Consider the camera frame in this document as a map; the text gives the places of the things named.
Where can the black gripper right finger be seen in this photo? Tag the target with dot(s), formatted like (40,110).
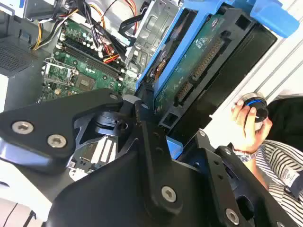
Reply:
(214,170)

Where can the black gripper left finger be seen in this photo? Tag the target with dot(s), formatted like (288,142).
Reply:
(42,123)

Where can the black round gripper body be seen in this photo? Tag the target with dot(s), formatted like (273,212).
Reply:
(113,194)

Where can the round black blue-ringed tool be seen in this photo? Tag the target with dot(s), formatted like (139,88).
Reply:
(259,106)

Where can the hard disk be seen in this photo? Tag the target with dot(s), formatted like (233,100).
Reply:
(201,66)

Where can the person's bare hand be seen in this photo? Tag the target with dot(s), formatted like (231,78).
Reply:
(246,139)

